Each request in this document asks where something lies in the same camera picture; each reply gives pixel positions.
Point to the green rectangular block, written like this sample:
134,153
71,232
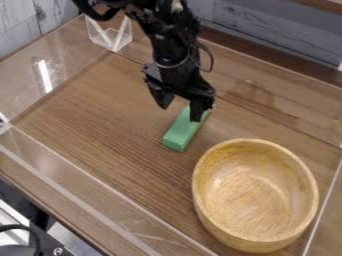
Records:
182,130

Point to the clear acrylic corner bracket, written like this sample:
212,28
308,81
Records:
113,39

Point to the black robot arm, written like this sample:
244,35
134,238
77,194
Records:
172,27

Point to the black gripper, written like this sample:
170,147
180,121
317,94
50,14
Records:
182,82

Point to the brown wooden bowl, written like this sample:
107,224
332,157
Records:
256,194

